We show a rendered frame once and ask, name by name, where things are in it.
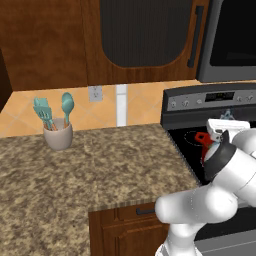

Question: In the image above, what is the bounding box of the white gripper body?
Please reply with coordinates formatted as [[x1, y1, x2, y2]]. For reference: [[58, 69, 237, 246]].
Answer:
[[206, 118, 251, 135]]

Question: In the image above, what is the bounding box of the white utensil holder pot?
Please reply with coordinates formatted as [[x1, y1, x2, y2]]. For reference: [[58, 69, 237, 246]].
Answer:
[[42, 117, 74, 151]]

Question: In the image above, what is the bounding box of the teal slotted spatula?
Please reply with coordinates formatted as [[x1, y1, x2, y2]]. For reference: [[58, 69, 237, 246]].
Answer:
[[39, 105, 58, 132]]

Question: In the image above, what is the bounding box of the black stove with silver panel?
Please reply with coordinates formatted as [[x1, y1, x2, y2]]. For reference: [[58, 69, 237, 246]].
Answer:
[[159, 82, 256, 256]]

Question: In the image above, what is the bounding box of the silver microwave oven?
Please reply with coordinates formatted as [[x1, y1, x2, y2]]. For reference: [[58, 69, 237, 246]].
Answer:
[[195, 0, 256, 84]]

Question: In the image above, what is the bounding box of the wooden cupboard door dark glass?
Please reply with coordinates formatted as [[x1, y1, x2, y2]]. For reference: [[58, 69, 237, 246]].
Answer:
[[80, 0, 210, 87]]

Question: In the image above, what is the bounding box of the wooden drawer front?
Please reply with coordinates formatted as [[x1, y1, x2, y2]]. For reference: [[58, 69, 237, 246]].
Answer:
[[114, 202, 168, 223]]

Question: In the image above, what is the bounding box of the wooden base cupboard door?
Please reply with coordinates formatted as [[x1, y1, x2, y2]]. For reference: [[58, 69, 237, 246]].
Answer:
[[100, 222, 172, 256]]

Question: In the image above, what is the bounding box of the teal spoon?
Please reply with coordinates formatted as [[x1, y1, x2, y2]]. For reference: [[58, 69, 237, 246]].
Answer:
[[60, 91, 75, 128]]

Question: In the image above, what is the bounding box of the plain wooden cupboard door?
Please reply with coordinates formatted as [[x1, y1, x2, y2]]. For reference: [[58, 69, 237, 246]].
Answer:
[[0, 0, 90, 92]]

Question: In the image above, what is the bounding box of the black cupboard door handle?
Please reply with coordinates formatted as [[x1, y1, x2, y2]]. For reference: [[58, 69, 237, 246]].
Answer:
[[186, 5, 205, 69]]

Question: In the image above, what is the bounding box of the black drawer handle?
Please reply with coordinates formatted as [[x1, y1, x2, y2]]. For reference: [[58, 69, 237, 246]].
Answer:
[[135, 207, 157, 216]]

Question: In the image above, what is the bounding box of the grey wall socket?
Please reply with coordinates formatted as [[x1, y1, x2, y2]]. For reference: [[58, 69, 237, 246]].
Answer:
[[88, 85, 104, 103]]

